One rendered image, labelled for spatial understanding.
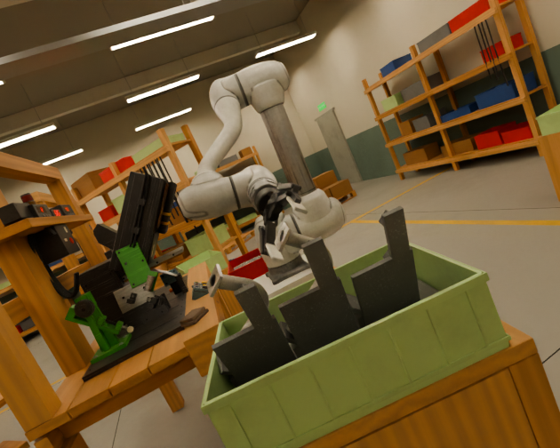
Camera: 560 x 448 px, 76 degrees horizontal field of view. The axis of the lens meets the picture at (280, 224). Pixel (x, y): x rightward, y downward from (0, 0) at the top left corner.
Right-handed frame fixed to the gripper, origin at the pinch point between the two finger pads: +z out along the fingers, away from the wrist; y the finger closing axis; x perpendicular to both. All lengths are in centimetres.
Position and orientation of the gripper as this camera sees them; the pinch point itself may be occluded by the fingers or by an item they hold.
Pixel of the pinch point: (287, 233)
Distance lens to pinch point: 78.3
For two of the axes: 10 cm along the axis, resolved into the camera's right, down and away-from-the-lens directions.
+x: 8.9, 2.7, 3.7
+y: 3.9, -8.7, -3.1
